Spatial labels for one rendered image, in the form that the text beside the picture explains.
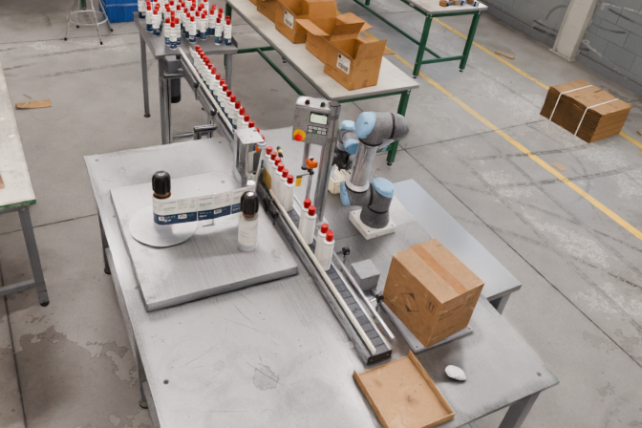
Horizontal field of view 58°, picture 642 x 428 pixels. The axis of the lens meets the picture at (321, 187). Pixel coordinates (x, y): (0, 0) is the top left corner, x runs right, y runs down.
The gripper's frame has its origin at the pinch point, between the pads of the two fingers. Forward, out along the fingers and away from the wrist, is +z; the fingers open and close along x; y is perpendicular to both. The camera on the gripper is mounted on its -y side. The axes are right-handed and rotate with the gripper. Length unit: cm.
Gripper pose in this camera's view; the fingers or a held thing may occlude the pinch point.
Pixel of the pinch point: (336, 176)
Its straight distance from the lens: 320.8
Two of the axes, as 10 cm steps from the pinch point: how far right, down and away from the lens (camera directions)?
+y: 4.7, 5.8, -6.6
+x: 8.7, -2.0, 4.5
